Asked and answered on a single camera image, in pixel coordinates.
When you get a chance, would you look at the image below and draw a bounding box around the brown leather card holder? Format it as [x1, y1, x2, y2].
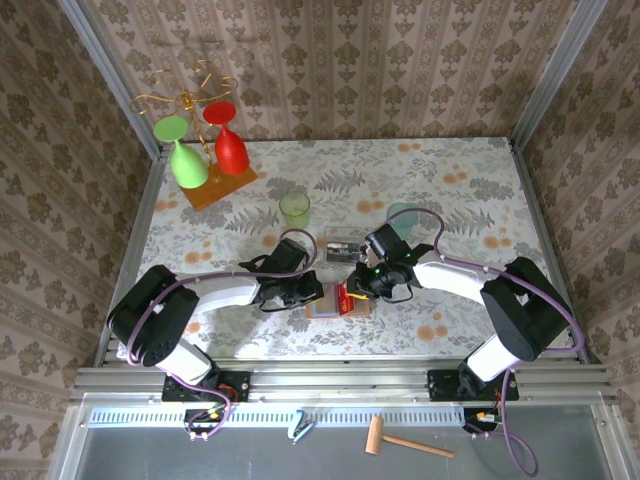
[304, 282, 374, 321]

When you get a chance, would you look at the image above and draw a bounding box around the red credit card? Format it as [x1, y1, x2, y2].
[335, 282, 355, 317]

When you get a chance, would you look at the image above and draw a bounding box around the black VIP credit card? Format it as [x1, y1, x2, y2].
[327, 241, 360, 262]

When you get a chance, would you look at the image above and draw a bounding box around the clear acrylic card box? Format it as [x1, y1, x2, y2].
[323, 225, 365, 264]

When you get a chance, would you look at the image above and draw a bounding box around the teal translucent plastic cup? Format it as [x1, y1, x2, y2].
[385, 202, 419, 241]

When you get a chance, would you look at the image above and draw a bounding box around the green translucent plastic cup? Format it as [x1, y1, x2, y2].
[278, 191, 312, 232]

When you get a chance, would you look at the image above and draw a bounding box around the floral patterned tablecloth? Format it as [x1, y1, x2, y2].
[121, 137, 576, 361]

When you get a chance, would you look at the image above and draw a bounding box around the blue white plastic clip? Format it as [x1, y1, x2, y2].
[291, 409, 317, 445]

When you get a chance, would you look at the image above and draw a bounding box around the small wooden mallet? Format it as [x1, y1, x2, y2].
[364, 415, 455, 459]

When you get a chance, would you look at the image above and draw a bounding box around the red plastic wine glass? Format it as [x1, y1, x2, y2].
[202, 100, 250, 175]

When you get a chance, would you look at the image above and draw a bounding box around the green plastic wine glass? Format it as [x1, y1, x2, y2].
[152, 115, 210, 190]

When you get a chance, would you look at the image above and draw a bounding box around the black power connector block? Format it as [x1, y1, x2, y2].
[462, 407, 501, 434]
[183, 407, 226, 436]

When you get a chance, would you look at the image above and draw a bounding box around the grey metal shelf panel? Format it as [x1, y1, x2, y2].
[47, 392, 640, 480]

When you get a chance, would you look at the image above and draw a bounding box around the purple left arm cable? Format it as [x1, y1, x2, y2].
[124, 228, 320, 441]

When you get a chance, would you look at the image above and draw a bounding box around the aluminium frame rail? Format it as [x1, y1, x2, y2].
[69, 357, 621, 404]

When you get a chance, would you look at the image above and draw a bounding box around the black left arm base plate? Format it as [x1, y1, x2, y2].
[162, 370, 251, 403]

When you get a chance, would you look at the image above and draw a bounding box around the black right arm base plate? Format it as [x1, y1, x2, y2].
[427, 368, 520, 403]

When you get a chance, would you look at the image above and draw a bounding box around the gold wire rack wooden base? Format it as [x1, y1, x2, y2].
[129, 59, 259, 212]

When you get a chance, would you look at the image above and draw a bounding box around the white slotted cable duct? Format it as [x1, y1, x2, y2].
[87, 405, 466, 429]

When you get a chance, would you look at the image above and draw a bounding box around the aluminium table side rail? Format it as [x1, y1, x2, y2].
[92, 149, 169, 369]
[507, 139, 594, 366]

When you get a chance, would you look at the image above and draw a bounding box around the aluminium frame post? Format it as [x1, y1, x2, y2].
[508, 0, 610, 151]
[54, 0, 169, 161]

